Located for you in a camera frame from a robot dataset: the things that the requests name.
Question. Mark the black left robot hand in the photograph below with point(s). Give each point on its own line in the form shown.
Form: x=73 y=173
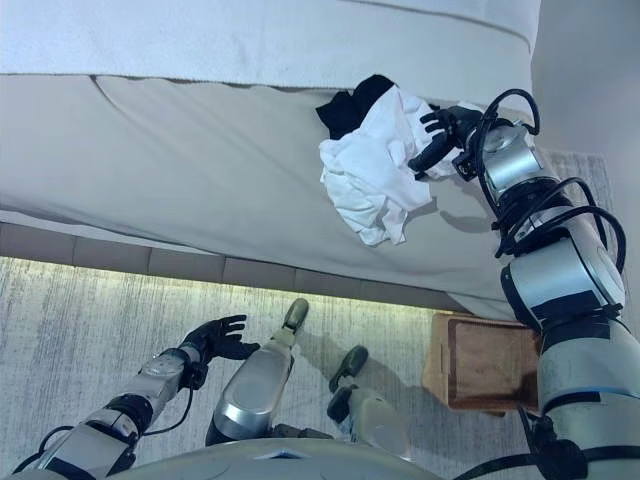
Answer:
x=220 y=340

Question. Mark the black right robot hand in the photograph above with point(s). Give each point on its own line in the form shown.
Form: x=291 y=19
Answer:
x=457 y=125

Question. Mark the black cotton shirt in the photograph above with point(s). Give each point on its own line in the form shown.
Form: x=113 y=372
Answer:
x=350 y=110

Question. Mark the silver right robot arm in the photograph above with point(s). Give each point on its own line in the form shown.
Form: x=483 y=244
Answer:
x=560 y=280

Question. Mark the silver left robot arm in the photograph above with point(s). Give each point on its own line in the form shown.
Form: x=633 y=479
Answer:
x=160 y=372

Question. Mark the brown woven basket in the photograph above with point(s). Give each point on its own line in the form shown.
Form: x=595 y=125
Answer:
x=480 y=360

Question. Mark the silver left robot leg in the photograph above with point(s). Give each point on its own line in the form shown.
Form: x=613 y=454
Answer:
x=255 y=385

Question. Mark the silver robot leg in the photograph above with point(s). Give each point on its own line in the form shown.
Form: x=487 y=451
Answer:
x=255 y=385
x=375 y=415

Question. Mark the white duvet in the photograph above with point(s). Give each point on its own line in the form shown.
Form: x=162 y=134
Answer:
x=475 y=15

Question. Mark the grey robot torso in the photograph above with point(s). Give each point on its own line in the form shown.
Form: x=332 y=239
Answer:
x=280 y=467

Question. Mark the large grey area rug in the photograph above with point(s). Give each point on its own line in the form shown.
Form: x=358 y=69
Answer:
x=75 y=325

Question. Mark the silver right robot leg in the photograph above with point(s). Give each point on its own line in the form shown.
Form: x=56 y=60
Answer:
x=375 y=415

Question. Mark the white textured blanket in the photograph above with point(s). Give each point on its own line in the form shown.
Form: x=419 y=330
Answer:
x=200 y=40

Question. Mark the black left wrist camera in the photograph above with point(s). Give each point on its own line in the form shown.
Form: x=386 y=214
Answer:
x=197 y=377

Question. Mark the grey upholstered bed frame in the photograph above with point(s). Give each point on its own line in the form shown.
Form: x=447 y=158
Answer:
x=175 y=265

